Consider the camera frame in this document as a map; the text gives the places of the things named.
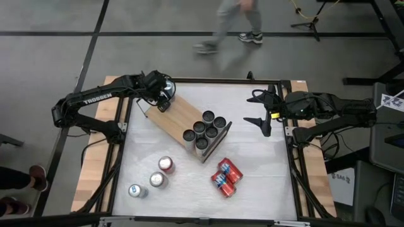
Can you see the person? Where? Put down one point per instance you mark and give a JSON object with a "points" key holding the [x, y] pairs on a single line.
{"points": [[12, 178], [225, 22]]}

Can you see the gray cabinet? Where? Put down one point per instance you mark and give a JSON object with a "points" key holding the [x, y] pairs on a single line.
{"points": [[382, 142]]}

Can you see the black-topped beverage can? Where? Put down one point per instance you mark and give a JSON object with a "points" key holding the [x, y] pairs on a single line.
{"points": [[189, 135]]}

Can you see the person's shoe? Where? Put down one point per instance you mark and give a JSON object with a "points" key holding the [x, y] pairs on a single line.
{"points": [[251, 38], [17, 206], [206, 48], [38, 178]]}

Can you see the black chair leg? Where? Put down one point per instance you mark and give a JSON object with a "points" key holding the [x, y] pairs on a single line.
{"points": [[9, 139]]}

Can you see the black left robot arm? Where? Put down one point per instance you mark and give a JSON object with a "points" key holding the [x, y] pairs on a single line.
{"points": [[94, 98]]}

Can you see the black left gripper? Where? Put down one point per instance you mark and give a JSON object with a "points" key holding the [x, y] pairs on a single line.
{"points": [[156, 83]]}

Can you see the black desk leg frame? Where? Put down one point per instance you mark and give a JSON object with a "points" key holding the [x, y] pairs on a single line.
{"points": [[363, 80]]}

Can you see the black metal table frame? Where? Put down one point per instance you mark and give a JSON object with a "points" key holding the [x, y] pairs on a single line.
{"points": [[205, 80]]}

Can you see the gray storage box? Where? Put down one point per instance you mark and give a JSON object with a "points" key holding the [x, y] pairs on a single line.
{"points": [[372, 195]]}

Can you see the silver-topped beverage can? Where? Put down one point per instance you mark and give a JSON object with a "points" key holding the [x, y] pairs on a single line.
{"points": [[156, 178]]}

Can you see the silver blue slim can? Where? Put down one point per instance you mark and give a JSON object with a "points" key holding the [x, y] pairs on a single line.
{"points": [[135, 190]]}

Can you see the white box with print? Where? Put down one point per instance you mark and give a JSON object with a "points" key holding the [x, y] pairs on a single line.
{"points": [[341, 189]]}

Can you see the light blue silver energy can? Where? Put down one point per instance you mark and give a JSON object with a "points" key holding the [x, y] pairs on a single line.
{"points": [[169, 88]]}

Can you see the white printed label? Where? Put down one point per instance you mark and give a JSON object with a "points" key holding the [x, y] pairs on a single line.
{"points": [[393, 102]]}

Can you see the wooden shelf black metal frame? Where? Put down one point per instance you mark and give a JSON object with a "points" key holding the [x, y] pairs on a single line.
{"points": [[170, 119]]}

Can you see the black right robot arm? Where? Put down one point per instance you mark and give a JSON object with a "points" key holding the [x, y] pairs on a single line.
{"points": [[331, 107]]}

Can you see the black tripod stand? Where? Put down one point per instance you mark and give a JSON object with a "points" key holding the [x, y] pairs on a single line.
{"points": [[312, 25]]}

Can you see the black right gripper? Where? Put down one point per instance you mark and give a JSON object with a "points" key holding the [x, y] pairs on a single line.
{"points": [[275, 108]]}

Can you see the person's hand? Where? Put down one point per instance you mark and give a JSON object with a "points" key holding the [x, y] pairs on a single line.
{"points": [[247, 3]]}

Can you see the red Fanta strawberry can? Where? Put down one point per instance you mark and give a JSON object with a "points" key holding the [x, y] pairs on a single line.
{"points": [[225, 187], [232, 171], [165, 163]]}

